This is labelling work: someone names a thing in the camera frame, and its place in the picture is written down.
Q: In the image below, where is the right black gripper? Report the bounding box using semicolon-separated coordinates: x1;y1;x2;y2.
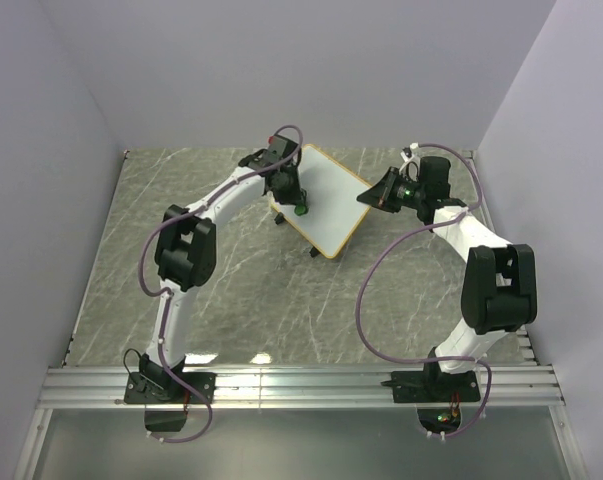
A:
356;168;425;215

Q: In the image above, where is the green whiteboard eraser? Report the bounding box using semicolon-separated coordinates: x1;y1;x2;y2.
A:
294;204;308;216

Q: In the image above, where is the orange framed whiteboard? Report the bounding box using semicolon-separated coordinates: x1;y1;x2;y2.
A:
269;144;371;259

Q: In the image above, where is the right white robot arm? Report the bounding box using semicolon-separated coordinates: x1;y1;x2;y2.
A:
357;143;538;400

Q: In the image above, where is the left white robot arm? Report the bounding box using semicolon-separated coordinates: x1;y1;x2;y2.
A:
138;130;308;402

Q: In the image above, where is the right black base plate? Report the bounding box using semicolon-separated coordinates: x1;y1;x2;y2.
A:
381;371;481;404

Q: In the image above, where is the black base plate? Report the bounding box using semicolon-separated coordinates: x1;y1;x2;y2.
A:
381;371;481;404
123;371;216;405

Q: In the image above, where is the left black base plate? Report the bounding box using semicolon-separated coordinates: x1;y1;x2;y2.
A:
123;371;216;405

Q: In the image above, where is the aluminium mounting rail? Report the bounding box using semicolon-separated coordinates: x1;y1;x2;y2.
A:
36;364;565;410

